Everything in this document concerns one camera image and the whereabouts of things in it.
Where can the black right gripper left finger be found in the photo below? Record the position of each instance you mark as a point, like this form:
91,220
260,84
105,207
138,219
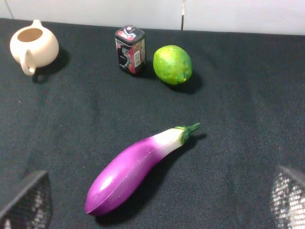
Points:
28,204

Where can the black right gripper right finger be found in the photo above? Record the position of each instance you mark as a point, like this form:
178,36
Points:
287,200

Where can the green lime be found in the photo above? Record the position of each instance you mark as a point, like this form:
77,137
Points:
172,64

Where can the purple eggplant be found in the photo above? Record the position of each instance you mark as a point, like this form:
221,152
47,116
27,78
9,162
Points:
123,175

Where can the black tablecloth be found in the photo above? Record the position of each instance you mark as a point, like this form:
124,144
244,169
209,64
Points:
247,92

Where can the cream ceramic teapot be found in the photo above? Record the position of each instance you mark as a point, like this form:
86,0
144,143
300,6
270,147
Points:
34,46

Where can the black gum box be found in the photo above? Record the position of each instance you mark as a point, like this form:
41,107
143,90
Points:
131,50

